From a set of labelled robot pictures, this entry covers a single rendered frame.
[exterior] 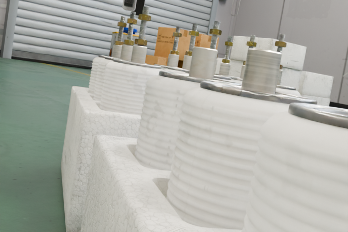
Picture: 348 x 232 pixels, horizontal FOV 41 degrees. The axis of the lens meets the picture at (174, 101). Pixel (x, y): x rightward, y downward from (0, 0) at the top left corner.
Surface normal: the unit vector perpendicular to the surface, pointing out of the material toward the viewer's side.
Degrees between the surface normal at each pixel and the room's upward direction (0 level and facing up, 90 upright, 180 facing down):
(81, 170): 90
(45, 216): 0
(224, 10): 90
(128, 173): 0
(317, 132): 42
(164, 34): 90
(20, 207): 0
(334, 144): 58
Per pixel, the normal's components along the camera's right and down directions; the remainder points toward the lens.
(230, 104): -0.29, -0.53
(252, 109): -0.06, -0.48
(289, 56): 0.62, 0.16
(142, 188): 0.16, -0.98
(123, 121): 0.25, 0.12
